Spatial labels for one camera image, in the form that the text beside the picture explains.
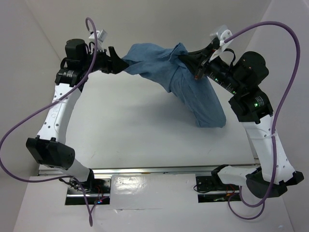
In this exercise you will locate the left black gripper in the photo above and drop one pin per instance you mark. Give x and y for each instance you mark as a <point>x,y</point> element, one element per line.
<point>114,63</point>

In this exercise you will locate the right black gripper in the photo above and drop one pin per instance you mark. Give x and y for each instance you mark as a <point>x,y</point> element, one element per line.
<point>193,61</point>

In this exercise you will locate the blue pillowcase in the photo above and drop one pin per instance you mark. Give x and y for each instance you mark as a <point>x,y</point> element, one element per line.
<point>163,66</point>

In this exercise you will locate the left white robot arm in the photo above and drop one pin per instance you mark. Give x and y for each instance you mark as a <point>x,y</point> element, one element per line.
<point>48,148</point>

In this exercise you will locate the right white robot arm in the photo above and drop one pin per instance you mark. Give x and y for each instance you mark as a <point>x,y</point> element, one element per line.
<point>254,111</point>

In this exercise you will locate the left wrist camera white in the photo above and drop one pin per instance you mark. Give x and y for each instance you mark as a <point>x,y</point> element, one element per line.
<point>101,36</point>

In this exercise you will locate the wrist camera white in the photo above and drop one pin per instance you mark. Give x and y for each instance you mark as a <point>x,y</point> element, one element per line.
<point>221,33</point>
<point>101,36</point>

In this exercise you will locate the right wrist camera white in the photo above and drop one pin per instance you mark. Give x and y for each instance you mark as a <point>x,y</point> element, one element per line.
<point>221,33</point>

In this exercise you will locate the aluminium rail front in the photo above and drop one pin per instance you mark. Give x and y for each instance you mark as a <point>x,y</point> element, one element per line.
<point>147,170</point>

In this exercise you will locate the aluminium rail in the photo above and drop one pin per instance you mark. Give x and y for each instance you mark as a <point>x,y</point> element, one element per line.
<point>147,170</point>
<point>254,153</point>

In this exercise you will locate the aluminium rail right side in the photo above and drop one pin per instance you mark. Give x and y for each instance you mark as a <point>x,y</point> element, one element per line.
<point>254,153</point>

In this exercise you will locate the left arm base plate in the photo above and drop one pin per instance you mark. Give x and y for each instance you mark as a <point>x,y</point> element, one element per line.
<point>101,187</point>

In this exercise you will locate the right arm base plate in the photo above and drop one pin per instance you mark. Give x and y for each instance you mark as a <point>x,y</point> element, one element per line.
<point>206,184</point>

